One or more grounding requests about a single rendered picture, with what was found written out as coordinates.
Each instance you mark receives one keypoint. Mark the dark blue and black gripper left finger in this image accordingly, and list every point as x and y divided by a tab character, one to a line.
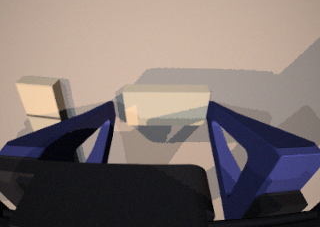
58	142

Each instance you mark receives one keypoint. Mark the beige rectangular tile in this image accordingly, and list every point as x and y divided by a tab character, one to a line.
42	100
166	104

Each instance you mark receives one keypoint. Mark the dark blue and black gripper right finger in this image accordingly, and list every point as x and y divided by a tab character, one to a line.
278	161

